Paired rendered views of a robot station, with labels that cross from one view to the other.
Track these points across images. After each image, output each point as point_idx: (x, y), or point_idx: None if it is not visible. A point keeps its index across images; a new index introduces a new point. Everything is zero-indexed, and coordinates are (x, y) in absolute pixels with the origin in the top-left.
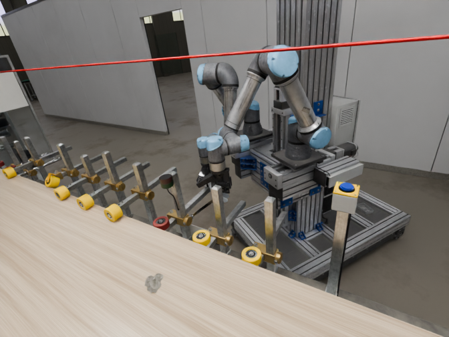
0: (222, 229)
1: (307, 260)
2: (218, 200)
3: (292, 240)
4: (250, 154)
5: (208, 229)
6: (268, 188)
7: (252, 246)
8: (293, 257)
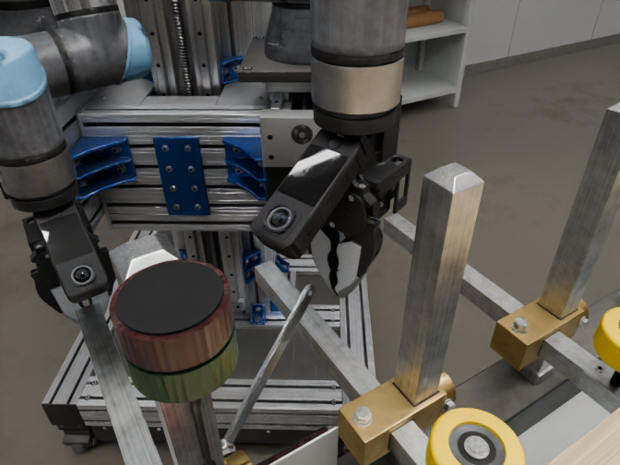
0: (442, 362)
1: (341, 337)
2: (469, 238)
3: (270, 325)
4: (87, 131)
5: (366, 419)
6: (268, 192)
7: (519, 335)
8: (312, 355)
